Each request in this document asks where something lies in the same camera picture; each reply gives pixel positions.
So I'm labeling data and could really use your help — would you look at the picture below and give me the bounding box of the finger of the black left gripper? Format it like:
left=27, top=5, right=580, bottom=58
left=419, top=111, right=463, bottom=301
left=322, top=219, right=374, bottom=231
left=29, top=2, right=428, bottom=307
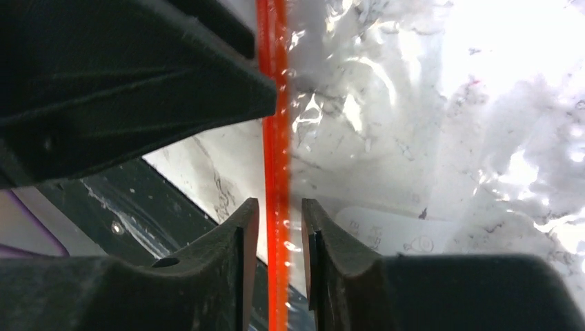
left=1, top=0, right=277, bottom=188

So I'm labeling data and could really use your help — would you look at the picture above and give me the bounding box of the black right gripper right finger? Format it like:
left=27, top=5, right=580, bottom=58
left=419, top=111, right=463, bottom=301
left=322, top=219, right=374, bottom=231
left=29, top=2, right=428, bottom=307
left=301, top=199, right=584, bottom=330

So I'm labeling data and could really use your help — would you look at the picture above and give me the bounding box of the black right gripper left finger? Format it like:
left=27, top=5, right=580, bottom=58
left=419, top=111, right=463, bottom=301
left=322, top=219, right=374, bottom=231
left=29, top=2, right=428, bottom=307
left=1, top=198, right=259, bottom=330

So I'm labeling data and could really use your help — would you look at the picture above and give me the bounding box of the clear zip bag orange zipper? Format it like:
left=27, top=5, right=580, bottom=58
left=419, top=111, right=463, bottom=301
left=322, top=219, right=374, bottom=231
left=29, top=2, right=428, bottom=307
left=257, top=1, right=584, bottom=330

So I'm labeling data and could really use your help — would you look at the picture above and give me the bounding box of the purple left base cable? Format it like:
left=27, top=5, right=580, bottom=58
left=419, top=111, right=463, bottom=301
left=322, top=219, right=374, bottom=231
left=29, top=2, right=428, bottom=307
left=0, top=189, right=70, bottom=259

